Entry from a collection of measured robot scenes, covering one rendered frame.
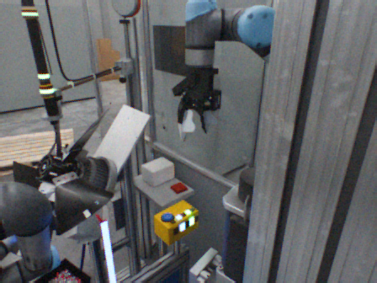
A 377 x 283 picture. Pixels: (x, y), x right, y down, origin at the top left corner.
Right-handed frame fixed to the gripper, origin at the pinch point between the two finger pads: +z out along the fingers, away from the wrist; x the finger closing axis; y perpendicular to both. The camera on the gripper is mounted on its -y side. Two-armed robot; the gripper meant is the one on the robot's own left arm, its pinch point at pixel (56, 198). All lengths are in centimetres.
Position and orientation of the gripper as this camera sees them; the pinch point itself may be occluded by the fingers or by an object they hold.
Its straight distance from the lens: 114.1
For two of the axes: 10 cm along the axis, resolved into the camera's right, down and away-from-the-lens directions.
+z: 2.1, -4.0, 8.9
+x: 1.0, 9.2, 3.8
